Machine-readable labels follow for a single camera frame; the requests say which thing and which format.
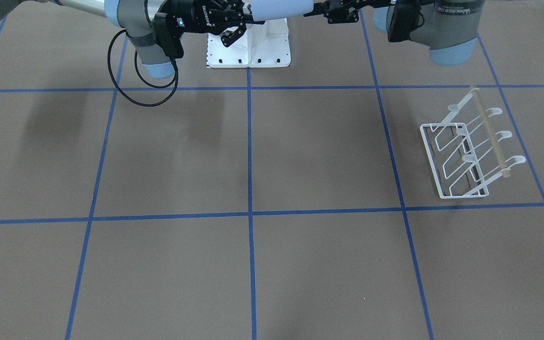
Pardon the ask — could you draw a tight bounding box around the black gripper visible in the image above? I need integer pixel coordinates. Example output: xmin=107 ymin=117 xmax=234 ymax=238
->
xmin=304 ymin=0 xmax=395 ymax=24
xmin=158 ymin=0 xmax=253 ymax=48

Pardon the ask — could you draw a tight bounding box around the light blue plastic cup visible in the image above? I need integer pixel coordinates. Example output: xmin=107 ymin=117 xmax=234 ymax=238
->
xmin=250 ymin=0 xmax=315 ymax=21

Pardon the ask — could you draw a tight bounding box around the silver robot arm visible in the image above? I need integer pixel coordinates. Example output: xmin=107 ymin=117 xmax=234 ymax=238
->
xmin=304 ymin=0 xmax=485 ymax=65
xmin=0 ymin=0 xmax=255 ymax=79

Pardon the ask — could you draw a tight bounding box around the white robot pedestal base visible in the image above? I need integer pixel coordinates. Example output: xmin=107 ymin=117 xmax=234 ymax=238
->
xmin=206 ymin=18 xmax=291 ymax=68

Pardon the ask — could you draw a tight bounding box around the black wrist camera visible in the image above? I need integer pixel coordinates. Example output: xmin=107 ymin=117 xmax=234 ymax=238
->
xmin=153 ymin=12 xmax=184 ymax=60
xmin=387 ymin=0 xmax=425 ymax=43

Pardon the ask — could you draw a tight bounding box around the black camera cable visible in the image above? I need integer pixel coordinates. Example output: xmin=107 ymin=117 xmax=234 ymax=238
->
xmin=107 ymin=29 xmax=179 ymax=107

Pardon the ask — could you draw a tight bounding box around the white wire cup holder rack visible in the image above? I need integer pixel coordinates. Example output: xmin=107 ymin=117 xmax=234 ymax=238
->
xmin=419 ymin=86 xmax=527 ymax=200

